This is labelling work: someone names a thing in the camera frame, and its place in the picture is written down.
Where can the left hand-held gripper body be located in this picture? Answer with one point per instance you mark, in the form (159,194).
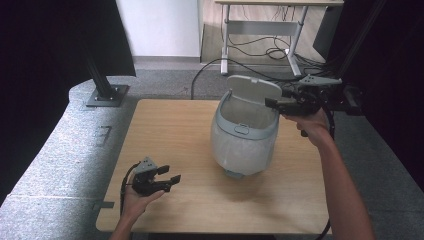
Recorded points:
(145,183)

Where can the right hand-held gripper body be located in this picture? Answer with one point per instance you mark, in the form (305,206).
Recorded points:
(310,103)

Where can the white grey lidded trash bin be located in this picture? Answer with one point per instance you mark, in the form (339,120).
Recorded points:
(245,140)

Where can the person's left hand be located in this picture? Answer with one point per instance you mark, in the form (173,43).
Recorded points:
(136,205)

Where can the person's right hand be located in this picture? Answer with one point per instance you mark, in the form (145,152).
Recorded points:
(315,126)

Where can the dark panel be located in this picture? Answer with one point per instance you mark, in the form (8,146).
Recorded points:
(328,33)

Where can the white height-adjustable desk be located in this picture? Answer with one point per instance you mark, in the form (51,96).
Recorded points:
(263,27)

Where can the black curtain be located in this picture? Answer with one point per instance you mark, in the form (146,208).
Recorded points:
(400,83)
(40,66)

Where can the black metal frame stand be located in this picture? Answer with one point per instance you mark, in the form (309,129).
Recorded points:
(353,50)

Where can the black stand with base plate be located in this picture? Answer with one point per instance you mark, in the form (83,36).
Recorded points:
(103,86)

